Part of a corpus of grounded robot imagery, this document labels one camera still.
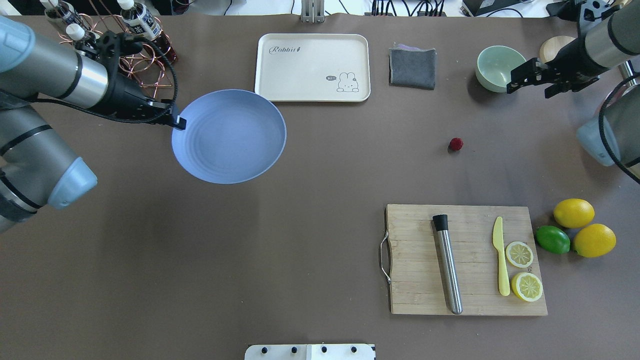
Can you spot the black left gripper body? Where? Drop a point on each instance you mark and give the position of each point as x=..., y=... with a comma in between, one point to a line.
x=121, y=96

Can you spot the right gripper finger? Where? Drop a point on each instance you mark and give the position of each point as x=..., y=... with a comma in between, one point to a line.
x=557, y=87
x=531, y=72

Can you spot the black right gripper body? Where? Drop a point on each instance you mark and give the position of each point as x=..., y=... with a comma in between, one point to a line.
x=573, y=58

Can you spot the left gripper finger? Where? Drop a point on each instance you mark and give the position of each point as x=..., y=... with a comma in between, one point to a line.
x=179, y=123

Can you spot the blue plate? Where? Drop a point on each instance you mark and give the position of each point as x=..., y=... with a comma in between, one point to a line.
x=231, y=136

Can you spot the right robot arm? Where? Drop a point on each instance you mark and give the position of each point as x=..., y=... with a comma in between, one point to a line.
x=608, y=37

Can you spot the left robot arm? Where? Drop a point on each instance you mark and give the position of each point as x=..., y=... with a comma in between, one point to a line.
x=40, y=168

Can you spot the red strawberry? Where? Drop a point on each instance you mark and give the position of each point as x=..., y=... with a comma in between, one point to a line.
x=456, y=144

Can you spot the bottle top white cap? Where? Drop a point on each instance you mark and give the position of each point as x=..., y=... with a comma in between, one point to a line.
x=140, y=21

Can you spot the bottle white cap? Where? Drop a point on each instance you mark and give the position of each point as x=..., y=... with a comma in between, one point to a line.
x=60, y=14
x=140, y=21
x=84, y=41

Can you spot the bottle lower right white cap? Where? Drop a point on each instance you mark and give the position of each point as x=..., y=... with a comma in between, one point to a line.
x=84, y=41

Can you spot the green bowl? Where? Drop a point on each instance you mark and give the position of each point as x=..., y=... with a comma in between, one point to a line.
x=494, y=65

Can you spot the bottle lower left white cap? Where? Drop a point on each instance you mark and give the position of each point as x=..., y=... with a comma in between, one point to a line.
x=60, y=14

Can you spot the grey folded cloth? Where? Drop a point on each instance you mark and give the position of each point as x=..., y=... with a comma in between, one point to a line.
x=413, y=67

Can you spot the whole lemon upper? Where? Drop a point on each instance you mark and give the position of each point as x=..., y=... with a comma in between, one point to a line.
x=573, y=213

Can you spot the whole lemon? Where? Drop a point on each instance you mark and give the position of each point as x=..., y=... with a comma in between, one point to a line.
x=573, y=213
x=594, y=240

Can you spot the cream rabbit tray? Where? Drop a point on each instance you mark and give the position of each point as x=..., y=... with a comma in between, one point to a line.
x=313, y=67

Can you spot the green lime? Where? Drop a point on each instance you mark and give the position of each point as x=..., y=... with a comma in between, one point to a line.
x=553, y=239

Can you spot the whole lemon lower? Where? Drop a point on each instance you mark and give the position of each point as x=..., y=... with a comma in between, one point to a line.
x=594, y=240

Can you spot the lemon half lower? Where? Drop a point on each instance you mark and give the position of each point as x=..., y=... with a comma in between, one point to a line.
x=519, y=254

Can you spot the lemon half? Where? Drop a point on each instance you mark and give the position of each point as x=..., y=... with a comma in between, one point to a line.
x=519, y=254
x=527, y=286

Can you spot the steel muddler black tip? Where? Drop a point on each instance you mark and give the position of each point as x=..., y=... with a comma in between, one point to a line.
x=450, y=277

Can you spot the lemon half upper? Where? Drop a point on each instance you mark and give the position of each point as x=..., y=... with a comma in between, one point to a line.
x=527, y=286

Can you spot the yellow plastic knife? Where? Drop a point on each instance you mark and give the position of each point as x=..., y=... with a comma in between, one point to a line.
x=499, y=245

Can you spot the wooden cutting board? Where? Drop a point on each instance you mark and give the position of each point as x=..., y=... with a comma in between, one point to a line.
x=416, y=271

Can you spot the copper wire bottle rack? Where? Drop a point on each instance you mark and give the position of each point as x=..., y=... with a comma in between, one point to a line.
x=146, y=68

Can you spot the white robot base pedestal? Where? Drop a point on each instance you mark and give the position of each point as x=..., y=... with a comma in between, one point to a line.
x=318, y=351

